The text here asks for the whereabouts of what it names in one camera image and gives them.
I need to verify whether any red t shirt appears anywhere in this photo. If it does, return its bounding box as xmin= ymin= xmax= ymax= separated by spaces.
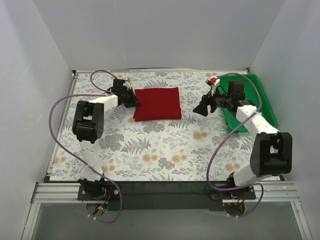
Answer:
xmin=133 ymin=87 xmax=182 ymax=122

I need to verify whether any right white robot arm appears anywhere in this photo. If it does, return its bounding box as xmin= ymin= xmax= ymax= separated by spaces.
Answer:
xmin=193 ymin=77 xmax=293 ymax=199

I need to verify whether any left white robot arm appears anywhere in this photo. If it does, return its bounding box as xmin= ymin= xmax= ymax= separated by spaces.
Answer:
xmin=72 ymin=78 xmax=140 ymax=200

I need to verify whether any green plastic tray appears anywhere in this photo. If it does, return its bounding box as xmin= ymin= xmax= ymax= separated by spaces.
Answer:
xmin=219 ymin=74 xmax=279 ymax=137

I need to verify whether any floral patterned table mat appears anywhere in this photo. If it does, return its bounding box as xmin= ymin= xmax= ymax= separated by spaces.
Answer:
xmin=49 ymin=69 xmax=281 ymax=182

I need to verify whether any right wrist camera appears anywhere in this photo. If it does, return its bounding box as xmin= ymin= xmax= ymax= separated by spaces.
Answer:
xmin=205 ymin=76 xmax=220 ymax=96

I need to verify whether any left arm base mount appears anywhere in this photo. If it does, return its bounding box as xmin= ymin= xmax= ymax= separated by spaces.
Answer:
xmin=77 ymin=178 xmax=120 ymax=217

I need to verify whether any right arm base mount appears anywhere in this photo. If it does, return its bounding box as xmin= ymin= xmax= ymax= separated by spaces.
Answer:
xmin=204 ymin=184 xmax=256 ymax=216

